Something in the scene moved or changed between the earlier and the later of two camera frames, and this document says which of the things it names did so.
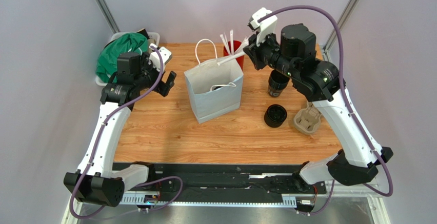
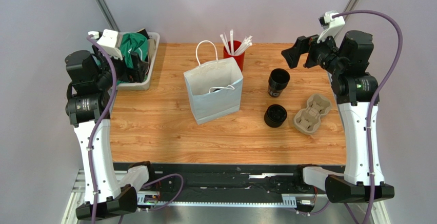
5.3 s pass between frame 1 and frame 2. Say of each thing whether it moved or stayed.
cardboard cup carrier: stayed
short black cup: stayed
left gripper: moved
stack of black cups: stayed
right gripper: moved
